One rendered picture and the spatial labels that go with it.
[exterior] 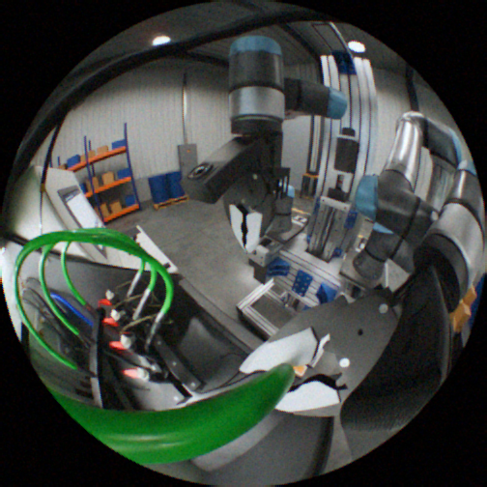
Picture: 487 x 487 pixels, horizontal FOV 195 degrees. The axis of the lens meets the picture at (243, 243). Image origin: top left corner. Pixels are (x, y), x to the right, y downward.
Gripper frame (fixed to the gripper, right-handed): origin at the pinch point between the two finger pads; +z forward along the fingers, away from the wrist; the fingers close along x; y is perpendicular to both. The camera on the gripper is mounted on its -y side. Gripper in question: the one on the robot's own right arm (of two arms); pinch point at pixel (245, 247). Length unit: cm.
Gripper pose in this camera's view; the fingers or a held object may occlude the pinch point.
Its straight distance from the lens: 25.6
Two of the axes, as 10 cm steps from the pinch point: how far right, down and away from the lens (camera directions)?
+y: 6.3, -4.5, 6.4
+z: 0.0, 8.2, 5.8
